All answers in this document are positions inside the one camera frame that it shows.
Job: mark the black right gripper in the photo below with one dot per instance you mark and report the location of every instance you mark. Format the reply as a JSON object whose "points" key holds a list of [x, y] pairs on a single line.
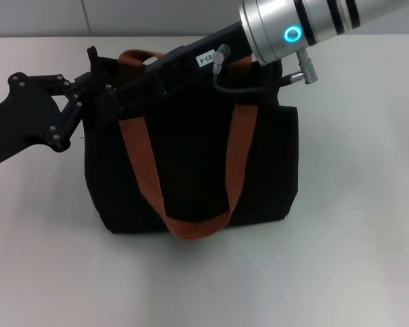
{"points": [[191, 66]]}

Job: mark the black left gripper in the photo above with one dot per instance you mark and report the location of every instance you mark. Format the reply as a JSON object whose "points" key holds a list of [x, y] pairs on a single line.
{"points": [[20, 116]]}

